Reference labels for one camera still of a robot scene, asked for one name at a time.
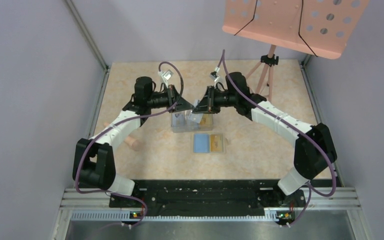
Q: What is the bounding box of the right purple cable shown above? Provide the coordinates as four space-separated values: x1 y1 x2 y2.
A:
219 49 338 229

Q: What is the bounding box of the pink music stand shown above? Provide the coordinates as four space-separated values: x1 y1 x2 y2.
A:
222 0 371 101

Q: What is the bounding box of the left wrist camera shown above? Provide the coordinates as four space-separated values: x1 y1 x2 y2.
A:
158 70 174 88

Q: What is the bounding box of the purple cable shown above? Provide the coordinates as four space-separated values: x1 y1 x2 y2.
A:
219 49 338 229
74 61 185 229

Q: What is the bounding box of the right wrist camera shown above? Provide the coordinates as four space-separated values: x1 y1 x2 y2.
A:
209 66 221 87

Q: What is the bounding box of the clear acrylic card box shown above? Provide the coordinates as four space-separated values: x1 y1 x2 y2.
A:
171 110 214 133

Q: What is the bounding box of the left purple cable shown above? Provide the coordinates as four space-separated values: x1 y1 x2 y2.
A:
74 61 185 229

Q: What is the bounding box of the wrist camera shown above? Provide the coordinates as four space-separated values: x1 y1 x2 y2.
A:
158 70 174 88
209 66 221 87

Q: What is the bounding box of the silver credit card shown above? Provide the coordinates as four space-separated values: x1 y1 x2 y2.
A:
186 110 203 125
171 113 186 128

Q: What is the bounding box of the pink wooden cylinder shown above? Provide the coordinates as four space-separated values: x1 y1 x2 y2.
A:
106 131 144 151

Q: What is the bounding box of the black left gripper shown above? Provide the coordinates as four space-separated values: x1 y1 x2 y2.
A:
147 84 195 113

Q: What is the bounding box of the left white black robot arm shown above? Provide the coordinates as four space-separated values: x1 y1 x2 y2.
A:
72 76 194 207

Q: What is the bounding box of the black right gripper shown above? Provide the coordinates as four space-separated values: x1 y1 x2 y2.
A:
192 85 238 115

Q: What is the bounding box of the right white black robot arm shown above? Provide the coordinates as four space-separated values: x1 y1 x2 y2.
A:
192 72 338 206

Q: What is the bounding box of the grey slotted cable duct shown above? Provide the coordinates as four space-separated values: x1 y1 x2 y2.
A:
70 210 279 222

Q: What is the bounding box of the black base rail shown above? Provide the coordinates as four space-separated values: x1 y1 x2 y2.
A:
109 179 308 221

